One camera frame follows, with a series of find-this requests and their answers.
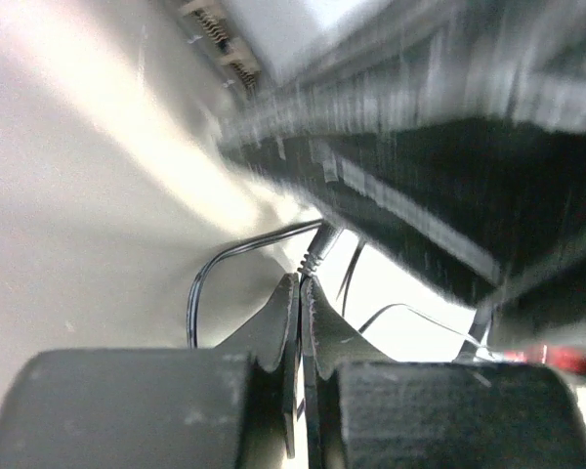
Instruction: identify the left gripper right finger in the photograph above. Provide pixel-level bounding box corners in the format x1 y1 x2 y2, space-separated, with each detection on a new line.
300 278 586 468

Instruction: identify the black network switch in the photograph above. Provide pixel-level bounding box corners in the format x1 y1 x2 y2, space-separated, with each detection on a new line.
218 113 586 317

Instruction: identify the black power adapter cable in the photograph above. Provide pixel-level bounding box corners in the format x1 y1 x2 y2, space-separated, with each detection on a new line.
185 219 499 362

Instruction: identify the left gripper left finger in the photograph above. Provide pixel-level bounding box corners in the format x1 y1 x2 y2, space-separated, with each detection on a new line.
0 275 299 468

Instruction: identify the grey slotted cable duct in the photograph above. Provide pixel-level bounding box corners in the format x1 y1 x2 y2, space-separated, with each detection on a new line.
222 1 586 145

